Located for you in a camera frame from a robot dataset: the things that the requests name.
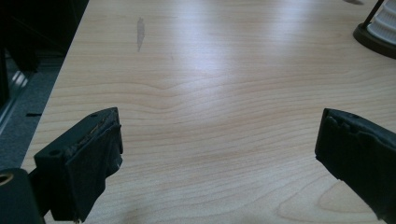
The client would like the dark cabinet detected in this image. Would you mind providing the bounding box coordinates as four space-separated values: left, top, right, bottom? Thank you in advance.
0 0 90 74

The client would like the metal floor rail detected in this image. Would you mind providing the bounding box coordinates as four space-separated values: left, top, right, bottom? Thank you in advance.
0 69 30 133

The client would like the stack of blue paper cups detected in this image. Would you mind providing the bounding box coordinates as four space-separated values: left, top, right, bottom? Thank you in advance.
367 0 396 45

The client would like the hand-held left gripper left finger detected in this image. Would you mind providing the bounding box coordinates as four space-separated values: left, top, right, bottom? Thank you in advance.
34 106 124 223

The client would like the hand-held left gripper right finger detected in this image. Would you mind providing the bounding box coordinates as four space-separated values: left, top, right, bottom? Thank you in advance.
315 107 396 224

